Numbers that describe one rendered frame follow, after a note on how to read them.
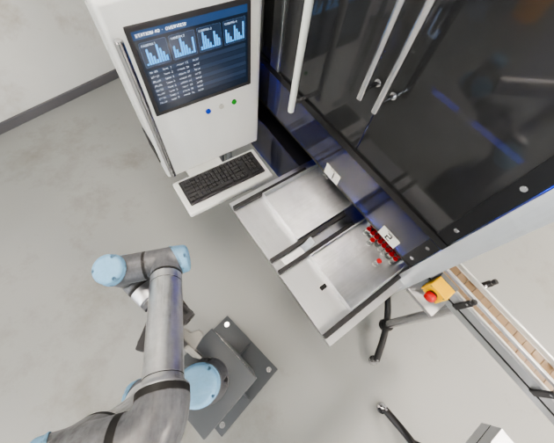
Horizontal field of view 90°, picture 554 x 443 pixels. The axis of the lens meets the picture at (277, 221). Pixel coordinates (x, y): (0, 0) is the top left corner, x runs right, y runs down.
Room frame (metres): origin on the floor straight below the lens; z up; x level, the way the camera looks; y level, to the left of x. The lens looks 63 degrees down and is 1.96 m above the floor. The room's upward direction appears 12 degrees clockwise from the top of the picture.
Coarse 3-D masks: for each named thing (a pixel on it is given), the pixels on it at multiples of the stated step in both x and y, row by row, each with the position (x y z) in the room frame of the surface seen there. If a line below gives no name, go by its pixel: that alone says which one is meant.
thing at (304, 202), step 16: (304, 176) 0.80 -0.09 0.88; (320, 176) 0.82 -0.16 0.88; (272, 192) 0.68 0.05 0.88; (288, 192) 0.69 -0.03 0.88; (304, 192) 0.71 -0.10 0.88; (320, 192) 0.73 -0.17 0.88; (336, 192) 0.75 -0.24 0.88; (272, 208) 0.59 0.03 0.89; (288, 208) 0.61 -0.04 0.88; (304, 208) 0.63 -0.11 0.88; (320, 208) 0.65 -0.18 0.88; (336, 208) 0.66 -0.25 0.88; (288, 224) 0.54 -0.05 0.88; (304, 224) 0.55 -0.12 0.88; (320, 224) 0.55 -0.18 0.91
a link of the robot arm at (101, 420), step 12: (132, 384) -0.13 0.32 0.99; (132, 396) -0.13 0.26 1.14; (120, 408) -0.14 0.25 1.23; (84, 420) -0.14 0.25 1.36; (96, 420) -0.13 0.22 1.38; (108, 420) -0.13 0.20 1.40; (48, 432) -0.16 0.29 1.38; (60, 432) -0.16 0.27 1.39; (72, 432) -0.15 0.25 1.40; (84, 432) -0.15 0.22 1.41; (96, 432) -0.14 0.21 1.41; (108, 432) -0.14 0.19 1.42
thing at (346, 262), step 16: (368, 224) 0.62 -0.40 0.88; (336, 240) 0.51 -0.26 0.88; (352, 240) 0.52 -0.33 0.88; (320, 256) 0.42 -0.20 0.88; (336, 256) 0.44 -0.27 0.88; (352, 256) 0.45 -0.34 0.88; (368, 256) 0.47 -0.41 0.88; (320, 272) 0.35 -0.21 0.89; (336, 272) 0.36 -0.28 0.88; (352, 272) 0.38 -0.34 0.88; (368, 272) 0.39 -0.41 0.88; (384, 272) 0.41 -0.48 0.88; (336, 288) 0.29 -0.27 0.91; (352, 288) 0.31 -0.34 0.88; (368, 288) 0.33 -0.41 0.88; (352, 304) 0.25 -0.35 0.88
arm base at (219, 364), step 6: (198, 360) -0.04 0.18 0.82; (204, 360) -0.04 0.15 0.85; (210, 360) -0.03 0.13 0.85; (216, 360) -0.03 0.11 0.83; (216, 366) -0.04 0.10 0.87; (222, 366) -0.04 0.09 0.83; (222, 372) -0.06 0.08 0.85; (228, 372) -0.06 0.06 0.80; (222, 378) -0.08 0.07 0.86; (228, 378) -0.08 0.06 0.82; (222, 384) -0.09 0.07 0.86; (228, 384) -0.10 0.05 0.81; (222, 390) -0.11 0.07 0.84; (216, 396) -0.13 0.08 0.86
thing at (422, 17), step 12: (432, 0) 0.64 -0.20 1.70; (420, 12) 0.65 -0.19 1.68; (420, 24) 0.64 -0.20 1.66; (408, 36) 0.65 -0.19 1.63; (408, 48) 0.64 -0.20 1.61; (396, 60) 0.65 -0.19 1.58; (396, 72) 0.64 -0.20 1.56; (384, 84) 0.65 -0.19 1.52; (384, 96) 0.64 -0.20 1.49; (396, 96) 0.69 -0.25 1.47; (372, 108) 0.65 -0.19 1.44
